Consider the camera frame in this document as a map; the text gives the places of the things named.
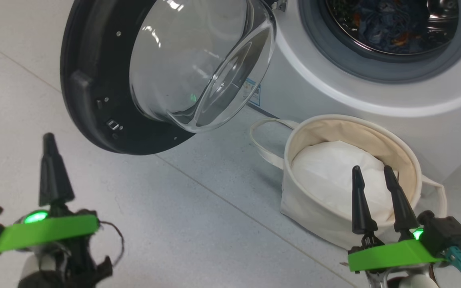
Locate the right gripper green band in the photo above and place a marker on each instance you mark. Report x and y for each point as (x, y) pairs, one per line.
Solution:
(390, 256)

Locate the cream canvas laundry basket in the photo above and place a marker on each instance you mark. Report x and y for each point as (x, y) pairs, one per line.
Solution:
(306, 200)

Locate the white front-load washing machine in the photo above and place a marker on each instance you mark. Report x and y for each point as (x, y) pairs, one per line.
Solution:
(434, 132)

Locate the blue energy label sticker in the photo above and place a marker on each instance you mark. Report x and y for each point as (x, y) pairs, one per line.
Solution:
(255, 94)

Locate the white cloth basket liner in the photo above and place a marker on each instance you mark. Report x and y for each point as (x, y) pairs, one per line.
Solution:
(326, 172)

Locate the black round glass washer door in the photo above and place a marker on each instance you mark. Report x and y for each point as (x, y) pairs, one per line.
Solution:
(82, 60)

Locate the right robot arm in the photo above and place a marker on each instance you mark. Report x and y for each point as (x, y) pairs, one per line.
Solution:
(414, 283)

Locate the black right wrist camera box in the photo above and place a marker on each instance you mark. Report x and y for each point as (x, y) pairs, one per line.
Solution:
(444, 234)

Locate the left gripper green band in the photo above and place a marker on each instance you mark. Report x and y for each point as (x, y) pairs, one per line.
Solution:
(54, 230)

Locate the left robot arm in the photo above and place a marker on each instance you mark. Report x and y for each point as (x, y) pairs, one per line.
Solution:
(38, 266)

